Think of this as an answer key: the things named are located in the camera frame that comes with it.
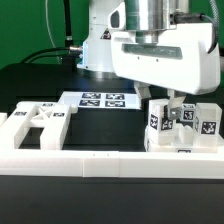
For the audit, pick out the white chair back part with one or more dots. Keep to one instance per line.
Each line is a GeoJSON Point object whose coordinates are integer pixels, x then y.
{"type": "Point", "coordinates": [53, 118]}

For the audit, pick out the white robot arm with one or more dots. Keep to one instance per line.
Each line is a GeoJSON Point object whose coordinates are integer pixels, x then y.
{"type": "Point", "coordinates": [97, 57]}

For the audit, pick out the white chair seat part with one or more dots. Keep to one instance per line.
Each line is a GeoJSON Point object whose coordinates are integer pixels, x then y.
{"type": "Point", "coordinates": [181, 140]}

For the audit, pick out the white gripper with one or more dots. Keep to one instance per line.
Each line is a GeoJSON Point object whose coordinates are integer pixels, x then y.
{"type": "Point", "coordinates": [159, 42]}

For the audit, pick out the white tag sheet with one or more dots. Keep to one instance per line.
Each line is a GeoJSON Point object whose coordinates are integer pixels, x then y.
{"type": "Point", "coordinates": [101, 100]}

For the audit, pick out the white U-shaped obstacle frame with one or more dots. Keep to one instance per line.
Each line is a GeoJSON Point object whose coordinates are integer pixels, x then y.
{"type": "Point", "coordinates": [105, 164]}

